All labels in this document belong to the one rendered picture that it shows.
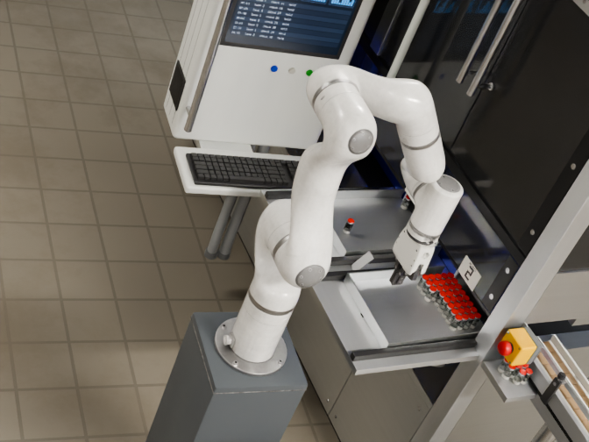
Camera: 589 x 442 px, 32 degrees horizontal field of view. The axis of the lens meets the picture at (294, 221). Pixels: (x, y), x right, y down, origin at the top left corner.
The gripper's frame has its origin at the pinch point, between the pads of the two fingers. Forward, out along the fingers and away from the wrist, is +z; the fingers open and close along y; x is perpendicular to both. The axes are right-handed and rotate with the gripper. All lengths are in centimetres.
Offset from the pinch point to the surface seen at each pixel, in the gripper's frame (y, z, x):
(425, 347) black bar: -7.8, 20.2, -13.9
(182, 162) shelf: 80, 30, 25
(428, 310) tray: 6.3, 22.0, -23.5
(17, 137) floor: 192, 110, 41
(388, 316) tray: 5.7, 22.0, -9.8
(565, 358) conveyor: -21, 15, -51
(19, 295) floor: 103, 110, 58
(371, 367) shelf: -10.4, 22.2, 3.9
